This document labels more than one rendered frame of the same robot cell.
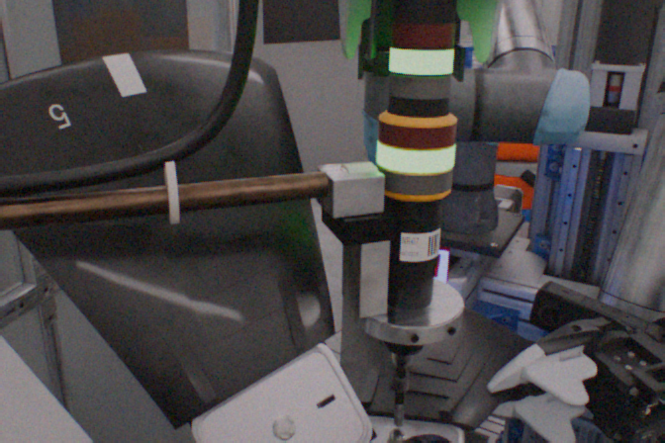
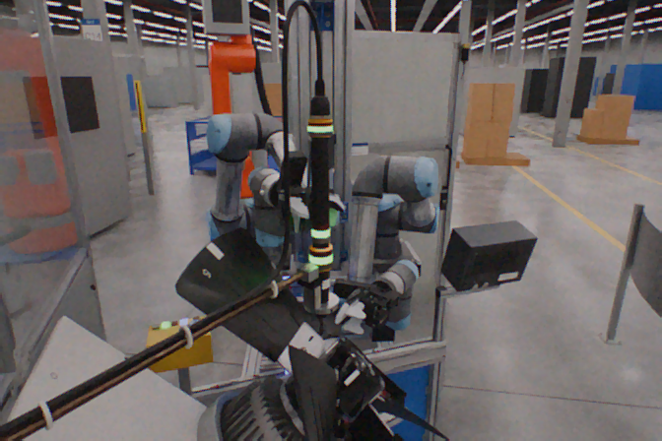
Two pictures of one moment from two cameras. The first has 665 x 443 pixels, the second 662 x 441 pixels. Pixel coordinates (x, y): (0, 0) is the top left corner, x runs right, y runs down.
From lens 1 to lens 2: 0.52 m
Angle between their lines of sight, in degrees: 32
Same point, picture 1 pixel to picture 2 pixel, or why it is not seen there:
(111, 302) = (245, 330)
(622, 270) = (355, 266)
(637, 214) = (355, 243)
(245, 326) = (284, 324)
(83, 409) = not seen: outside the picture
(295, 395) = (301, 340)
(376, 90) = (264, 220)
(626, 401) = (374, 312)
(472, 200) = not seen: hidden behind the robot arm
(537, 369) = (348, 311)
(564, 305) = (345, 285)
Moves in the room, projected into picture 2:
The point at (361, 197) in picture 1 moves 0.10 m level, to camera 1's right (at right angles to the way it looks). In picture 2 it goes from (314, 275) to (358, 262)
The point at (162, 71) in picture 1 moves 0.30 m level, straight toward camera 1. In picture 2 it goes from (224, 245) to (354, 299)
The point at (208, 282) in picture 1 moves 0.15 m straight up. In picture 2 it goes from (269, 314) to (266, 235)
